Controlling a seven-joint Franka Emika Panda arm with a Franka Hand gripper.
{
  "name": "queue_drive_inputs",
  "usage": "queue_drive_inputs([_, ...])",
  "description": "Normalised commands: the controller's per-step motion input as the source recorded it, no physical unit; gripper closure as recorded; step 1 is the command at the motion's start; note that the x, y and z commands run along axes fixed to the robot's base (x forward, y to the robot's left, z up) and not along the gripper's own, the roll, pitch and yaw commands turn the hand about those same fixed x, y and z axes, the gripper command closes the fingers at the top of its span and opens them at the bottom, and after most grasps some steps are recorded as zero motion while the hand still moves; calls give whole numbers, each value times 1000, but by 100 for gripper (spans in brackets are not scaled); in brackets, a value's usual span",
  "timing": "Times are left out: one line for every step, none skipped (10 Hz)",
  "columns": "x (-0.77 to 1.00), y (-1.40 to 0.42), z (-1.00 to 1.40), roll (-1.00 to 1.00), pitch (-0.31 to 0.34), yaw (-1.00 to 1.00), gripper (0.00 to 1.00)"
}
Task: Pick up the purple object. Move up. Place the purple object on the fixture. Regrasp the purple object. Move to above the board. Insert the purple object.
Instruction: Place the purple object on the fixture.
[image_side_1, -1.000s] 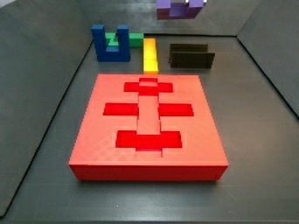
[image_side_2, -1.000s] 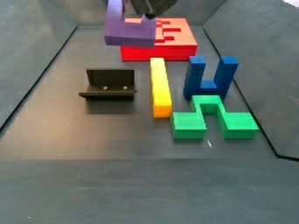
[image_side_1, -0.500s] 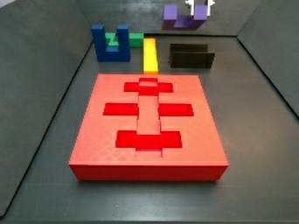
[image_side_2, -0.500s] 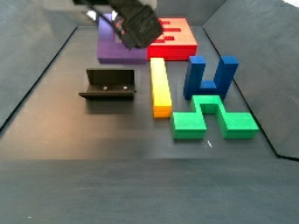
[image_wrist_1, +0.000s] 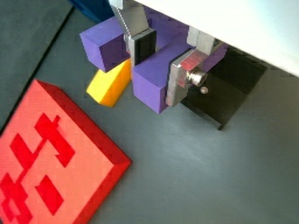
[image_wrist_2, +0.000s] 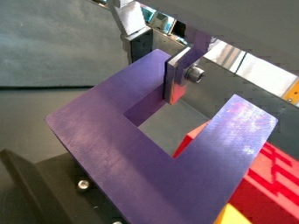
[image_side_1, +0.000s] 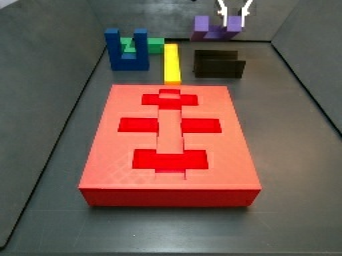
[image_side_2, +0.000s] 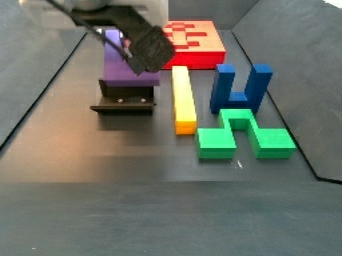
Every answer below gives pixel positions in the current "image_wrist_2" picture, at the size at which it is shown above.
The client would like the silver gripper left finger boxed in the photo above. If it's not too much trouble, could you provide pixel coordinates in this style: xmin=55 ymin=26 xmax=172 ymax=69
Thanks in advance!
xmin=107 ymin=0 xmax=153 ymax=63

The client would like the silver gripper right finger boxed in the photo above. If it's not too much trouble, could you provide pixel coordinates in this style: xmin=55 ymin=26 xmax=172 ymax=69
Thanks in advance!
xmin=163 ymin=29 xmax=211 ymax=104

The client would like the purple U-shaped block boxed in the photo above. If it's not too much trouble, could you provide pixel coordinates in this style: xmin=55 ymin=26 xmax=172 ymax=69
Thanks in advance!
xmin=45 ymin=50 xmax=276 ymax=224

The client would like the red board with slots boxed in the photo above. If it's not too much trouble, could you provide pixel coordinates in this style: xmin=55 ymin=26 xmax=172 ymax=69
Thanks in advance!
xmin=172 ymin=120 xmax=299 ymax=224

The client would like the black fixture stand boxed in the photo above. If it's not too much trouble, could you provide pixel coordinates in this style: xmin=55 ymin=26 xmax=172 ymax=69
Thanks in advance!
xmin=0 ymin=150 xmax=127 ymax=224

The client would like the yellow long bar block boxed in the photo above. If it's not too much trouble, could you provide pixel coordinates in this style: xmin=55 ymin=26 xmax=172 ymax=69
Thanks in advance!
xmin=213 ymin=204 xmax=252 ymax=224

